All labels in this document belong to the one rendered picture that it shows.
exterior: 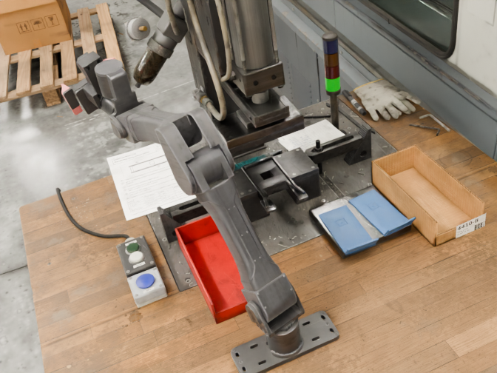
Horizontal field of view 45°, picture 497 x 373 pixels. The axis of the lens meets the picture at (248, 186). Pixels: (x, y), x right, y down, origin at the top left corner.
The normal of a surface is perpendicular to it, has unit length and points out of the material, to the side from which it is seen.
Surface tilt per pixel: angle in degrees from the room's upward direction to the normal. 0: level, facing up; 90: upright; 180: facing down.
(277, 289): 55
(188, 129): 72
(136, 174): 1
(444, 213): 0
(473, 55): 90
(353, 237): 0
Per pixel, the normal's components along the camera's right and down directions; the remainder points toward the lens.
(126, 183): -0.12, -0.78
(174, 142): 0.33, -0.21
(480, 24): -0.94, 0.31
